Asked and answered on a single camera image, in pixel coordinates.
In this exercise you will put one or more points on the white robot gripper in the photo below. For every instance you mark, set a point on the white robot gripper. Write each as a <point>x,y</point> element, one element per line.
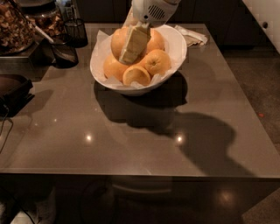
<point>150,11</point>

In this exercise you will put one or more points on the dark tray device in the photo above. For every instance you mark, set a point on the dark tray device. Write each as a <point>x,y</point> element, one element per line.
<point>14,93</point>

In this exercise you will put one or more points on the folded white napkin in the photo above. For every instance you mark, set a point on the folded white napkin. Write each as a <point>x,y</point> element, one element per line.
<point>192,38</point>

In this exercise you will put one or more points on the white ceramic bowl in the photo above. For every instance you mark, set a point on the white ceramic bowl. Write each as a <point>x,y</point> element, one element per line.
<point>177,41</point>

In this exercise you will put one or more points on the large glass snack jar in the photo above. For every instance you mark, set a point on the large glass snack jar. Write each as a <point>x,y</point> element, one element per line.
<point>16,34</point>

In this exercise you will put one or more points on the steel counter stand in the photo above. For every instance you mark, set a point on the steel counter stand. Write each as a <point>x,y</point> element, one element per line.
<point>32,63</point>

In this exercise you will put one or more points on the small glass snack jar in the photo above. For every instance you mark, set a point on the small glass snack jar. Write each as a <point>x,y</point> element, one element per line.
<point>47,17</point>

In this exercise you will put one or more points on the white paper bowl liner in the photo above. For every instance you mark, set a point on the white paper bowl liner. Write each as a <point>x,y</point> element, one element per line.
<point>99,65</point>

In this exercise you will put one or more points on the right orange with stem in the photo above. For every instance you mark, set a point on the right orange with stem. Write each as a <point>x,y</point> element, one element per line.
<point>156,62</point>

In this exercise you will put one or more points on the black mesh cup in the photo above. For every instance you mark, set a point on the black mesh cup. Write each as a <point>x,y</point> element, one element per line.
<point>75,28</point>

